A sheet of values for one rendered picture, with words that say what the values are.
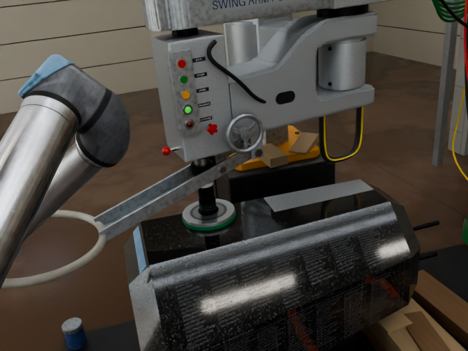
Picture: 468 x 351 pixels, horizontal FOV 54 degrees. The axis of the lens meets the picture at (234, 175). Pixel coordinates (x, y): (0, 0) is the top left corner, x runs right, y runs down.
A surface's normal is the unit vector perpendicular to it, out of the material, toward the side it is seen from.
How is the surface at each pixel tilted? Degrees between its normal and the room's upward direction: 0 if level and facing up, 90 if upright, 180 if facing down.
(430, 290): 0
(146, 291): 58
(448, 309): 0
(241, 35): 90
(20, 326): 0
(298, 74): 90
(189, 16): 90
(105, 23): 90
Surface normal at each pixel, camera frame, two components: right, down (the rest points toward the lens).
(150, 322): -0.54, -0.14
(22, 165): 0.52, -0.43
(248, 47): -0.37, 0.42
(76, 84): 0.74, -0.26
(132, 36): 0.33, 0.37
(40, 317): -0.09, -0.91
